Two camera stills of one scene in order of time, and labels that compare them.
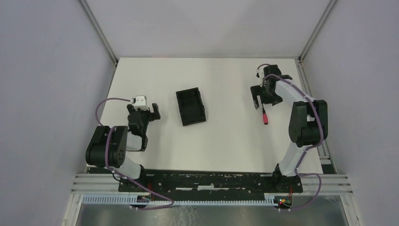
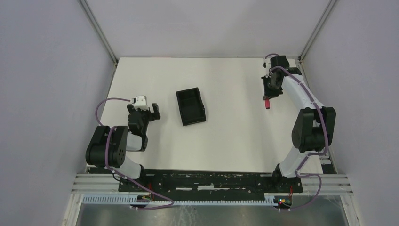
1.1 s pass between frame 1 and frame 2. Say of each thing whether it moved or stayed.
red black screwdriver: moved
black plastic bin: stayed
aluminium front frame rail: stayed
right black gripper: moved
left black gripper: stayed
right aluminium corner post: stayed
